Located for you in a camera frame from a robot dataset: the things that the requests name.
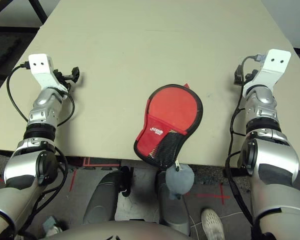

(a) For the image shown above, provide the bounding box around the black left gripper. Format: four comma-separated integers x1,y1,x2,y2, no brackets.
53,66,80,88

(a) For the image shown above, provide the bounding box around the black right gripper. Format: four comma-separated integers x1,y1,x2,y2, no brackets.
234,64,260,86

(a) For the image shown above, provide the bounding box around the red black paddle case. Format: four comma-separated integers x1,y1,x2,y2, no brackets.
133,83,204,171

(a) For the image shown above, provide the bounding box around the white grey plush pendant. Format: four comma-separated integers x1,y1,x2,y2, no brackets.
164,163,195,200

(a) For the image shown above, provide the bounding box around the dark foam floor mat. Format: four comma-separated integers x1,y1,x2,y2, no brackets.
0,32,25,68

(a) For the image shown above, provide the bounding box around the speckled grey floor mat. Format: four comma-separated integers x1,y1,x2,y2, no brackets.
189,164,226,186

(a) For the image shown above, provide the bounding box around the red floor tape line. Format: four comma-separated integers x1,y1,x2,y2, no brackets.
69,157,121,192

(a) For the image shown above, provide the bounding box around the grey robot left leg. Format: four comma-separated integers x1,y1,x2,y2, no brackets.
83,172,131,225

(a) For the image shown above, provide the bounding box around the grey robot leg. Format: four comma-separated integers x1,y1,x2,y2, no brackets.
83,172,131,225
156,172,191,236

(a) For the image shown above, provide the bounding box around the white mesh sneaker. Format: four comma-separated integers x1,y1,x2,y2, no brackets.
201,208,225,240
41,216,63,235

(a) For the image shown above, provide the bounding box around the grey robot right leg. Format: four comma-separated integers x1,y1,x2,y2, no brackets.
156,172,191,236

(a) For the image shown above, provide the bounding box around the grey robot torso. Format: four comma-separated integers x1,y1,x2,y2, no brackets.
43,219,191,240

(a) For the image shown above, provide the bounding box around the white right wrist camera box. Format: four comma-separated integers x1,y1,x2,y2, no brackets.
241,49,291,98

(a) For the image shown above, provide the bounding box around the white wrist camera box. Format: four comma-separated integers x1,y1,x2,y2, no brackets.
241,49,291,98
28,53,68,92

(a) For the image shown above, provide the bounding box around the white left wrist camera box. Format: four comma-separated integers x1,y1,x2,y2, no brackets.
28,53,68,92

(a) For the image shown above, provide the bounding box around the side table with black frame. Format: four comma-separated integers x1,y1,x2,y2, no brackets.
0,0,48,33

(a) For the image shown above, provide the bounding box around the white floor cable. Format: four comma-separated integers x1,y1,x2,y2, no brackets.
189,212,244,236

